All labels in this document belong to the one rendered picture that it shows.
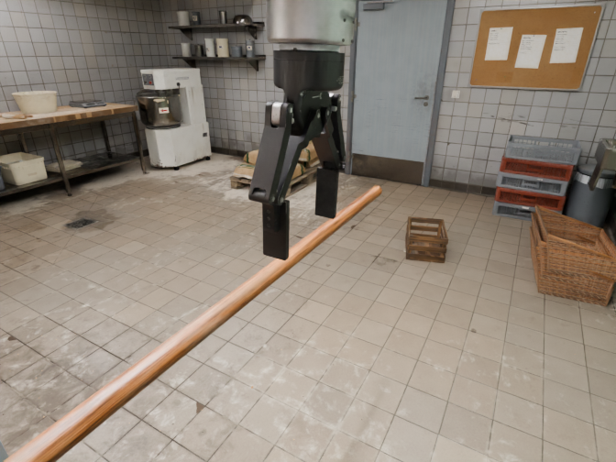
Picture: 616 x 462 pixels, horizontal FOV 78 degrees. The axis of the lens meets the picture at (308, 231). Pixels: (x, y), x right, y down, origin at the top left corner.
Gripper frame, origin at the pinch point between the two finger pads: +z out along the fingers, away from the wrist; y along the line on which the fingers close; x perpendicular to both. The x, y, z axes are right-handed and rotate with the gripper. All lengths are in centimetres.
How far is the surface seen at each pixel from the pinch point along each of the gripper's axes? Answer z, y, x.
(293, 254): 13.0, 13.7, 8.6
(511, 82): 2, 432, -19
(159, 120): 69, 336, 386
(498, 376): 129, 139, -47
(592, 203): 97, 374, -111
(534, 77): -5, 431, -39
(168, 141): 98, 344, 383
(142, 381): 14.0, -19.1, 10.0
